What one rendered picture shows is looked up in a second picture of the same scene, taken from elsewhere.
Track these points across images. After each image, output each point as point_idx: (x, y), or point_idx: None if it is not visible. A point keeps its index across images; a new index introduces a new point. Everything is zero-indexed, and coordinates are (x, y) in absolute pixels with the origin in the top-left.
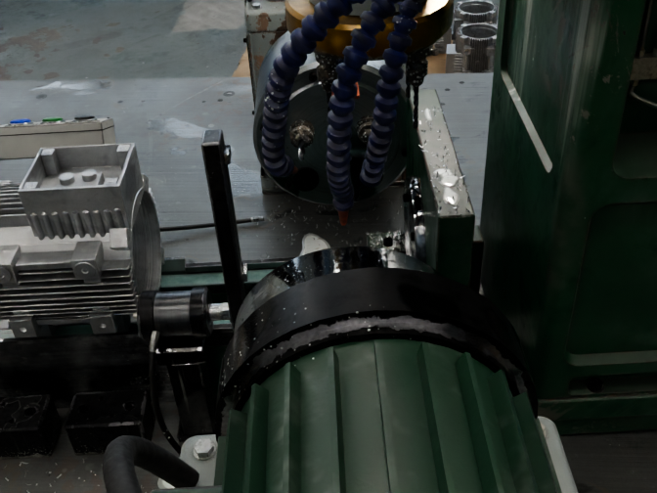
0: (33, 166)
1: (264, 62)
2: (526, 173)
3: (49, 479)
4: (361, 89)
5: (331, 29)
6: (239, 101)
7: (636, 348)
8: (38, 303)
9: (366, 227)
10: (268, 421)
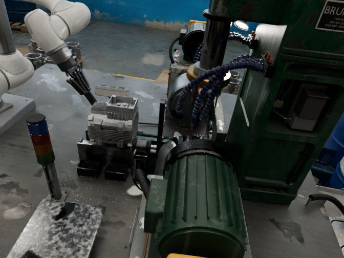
0: (110, 99)
1: (173, 81)
2: (241, 125)
3: (97, 185)
4: None
5: None
6: (160, 89)
7: (263, 177)
8: (104, 136)
9: (193, 132)
10: (179, 168)
